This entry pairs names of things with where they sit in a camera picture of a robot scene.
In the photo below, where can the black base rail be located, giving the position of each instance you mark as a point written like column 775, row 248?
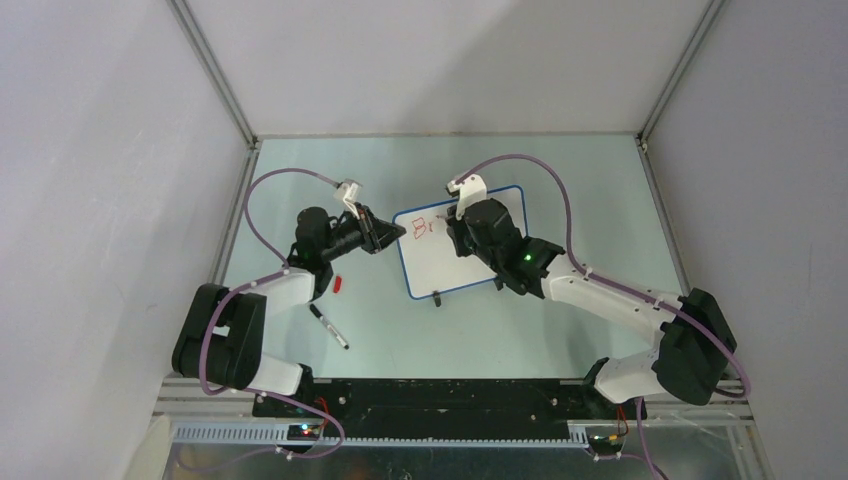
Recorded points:
column 430, row 413

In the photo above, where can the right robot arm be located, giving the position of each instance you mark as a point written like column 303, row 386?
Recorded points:
column 688, row 336

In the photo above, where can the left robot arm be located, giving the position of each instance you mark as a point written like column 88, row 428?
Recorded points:
column 222, row 337

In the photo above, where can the black whiteboard marker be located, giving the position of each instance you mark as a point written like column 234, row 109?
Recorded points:
column 318, row 314

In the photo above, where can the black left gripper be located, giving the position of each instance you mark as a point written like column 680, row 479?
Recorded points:
column 381, row 233

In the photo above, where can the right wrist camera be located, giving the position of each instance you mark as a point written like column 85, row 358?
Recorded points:
column 468, row 191

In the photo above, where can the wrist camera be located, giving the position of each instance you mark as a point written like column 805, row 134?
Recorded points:
column 468, row 191
column 347, row 192

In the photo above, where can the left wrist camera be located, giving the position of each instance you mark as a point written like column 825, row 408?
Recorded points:
column 347, row 192

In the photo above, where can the white blue-framed whiteboard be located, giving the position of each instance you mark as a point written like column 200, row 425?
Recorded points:
column 428, row 259

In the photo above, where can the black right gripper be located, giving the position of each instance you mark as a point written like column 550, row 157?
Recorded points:
column 456, row 228

